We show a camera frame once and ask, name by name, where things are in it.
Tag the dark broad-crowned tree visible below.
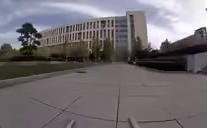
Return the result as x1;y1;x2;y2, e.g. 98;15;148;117
15;22;43;57

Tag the row of trees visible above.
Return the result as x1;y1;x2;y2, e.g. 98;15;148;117
37;37;117;63

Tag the robot's own part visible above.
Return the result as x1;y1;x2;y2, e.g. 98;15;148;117
64;119;76;128
127;116;141;128

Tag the dark stepped low wall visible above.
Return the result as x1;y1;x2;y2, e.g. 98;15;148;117
135;53;188;72

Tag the pale concrete wall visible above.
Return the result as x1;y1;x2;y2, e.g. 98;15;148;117
186;49;207;74

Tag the low wide building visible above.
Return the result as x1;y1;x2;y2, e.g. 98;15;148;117
166;26;207;56

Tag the large pale building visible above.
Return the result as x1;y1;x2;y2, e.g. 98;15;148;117
37;10;149;63

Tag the dark group of trees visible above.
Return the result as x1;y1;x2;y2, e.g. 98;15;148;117
128;35;160;65

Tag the dark hedge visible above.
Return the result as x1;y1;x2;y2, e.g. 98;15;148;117
0;54;69;63

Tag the drain cover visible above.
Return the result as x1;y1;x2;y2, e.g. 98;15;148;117
75;69;89;74

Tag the grey concrete slab plaza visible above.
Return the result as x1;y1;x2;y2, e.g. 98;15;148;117
0;62;207;128

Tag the raised concrete kerb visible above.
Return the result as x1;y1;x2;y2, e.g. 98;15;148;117
0;63;102;92

